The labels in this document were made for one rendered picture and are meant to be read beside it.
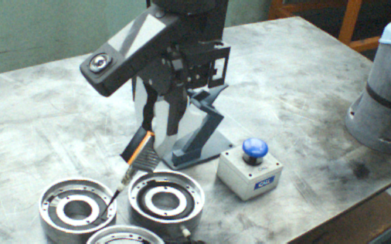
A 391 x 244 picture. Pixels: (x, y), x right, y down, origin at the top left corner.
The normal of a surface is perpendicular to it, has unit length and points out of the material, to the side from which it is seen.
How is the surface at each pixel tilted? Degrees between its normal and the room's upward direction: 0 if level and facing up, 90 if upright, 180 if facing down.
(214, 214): 0
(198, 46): 0
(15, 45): 90
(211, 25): 90
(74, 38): 90
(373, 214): 0
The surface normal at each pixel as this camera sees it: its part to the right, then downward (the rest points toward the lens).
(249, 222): 0.14, -0.81
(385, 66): -0.94, 0.11
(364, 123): -0.75, -0.03
